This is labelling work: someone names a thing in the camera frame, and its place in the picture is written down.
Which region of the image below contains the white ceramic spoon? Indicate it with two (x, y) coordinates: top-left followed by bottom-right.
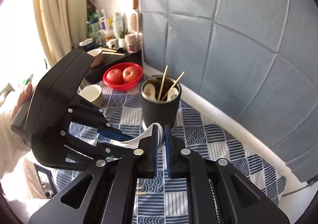
(111, 123), (164, 152)

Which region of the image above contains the white spoon with bear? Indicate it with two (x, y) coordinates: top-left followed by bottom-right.
(143, 83), (157, 102)

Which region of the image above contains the person's left hand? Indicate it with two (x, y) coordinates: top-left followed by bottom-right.
(11, 82), (33, 120)

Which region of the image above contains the blue white patterned tablecloth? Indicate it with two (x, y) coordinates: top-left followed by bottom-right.
(44, 83), (289, 223)

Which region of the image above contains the white cup on table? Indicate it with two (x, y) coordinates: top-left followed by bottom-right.
(79, 84), (104, 108)

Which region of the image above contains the red apple left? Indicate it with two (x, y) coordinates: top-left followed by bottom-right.
(106, 68), (123, 85)

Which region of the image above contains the red apple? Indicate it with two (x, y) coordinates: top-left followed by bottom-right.
(106, 68), (123, 85)
(122, 66), (140, 83)

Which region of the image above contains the black cylindrical utensil holder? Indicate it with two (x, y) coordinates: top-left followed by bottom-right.
(140, 75), (182, 128)

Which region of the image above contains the red apple right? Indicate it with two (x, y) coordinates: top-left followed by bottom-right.
(122, 66), (140, 83)

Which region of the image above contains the red bowl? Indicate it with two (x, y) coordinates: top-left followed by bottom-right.
(102, 62), (143, 92)

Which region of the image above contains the black side shelf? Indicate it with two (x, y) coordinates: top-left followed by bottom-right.
(85, 50), (142, 84)

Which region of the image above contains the beige mug on shelf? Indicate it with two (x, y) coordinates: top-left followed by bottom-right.
(87, 48), (103, 68)

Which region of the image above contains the pink lidded jar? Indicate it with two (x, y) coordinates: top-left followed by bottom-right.
(124, 33), (138, 53)

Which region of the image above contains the small potted plant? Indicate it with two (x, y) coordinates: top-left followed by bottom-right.
(118, 29), (129, 49)

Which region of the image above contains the pale green spray bottle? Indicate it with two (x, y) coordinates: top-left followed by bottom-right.
(113, 12), (124, 39)

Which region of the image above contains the wooden hairbrush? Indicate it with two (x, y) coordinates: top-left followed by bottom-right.
(130, 0), (139, 33)

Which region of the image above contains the cream curtain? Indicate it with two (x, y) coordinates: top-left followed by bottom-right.
(33, 0), (87, 66)

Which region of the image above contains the blue fabric backdrop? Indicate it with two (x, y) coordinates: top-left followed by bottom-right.
(141, 0), (317, 181)

